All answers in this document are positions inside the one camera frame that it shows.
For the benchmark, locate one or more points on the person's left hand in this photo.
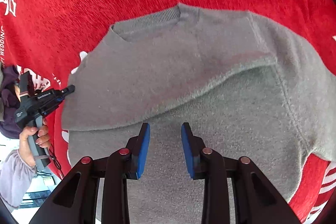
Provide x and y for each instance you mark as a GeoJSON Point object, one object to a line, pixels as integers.
{"type": "Point", "coordinates": [34, 143]}

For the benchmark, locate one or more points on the grey fleece sweater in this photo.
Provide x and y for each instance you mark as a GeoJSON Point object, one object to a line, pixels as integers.
{"type": "Point", "coordinates": [247, 86]}

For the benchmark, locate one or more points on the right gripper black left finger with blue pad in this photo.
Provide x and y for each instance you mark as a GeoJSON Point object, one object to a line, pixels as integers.
{"type": "Point", "coordinates": [74, 200]}

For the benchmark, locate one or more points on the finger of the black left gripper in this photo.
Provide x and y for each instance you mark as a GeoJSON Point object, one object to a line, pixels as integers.
{"type": "Point", "coordinates": [68, 90]}

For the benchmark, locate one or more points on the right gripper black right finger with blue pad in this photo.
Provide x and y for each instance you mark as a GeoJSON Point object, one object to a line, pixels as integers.
{"type": "Point", "coordinates": [256, 200]}

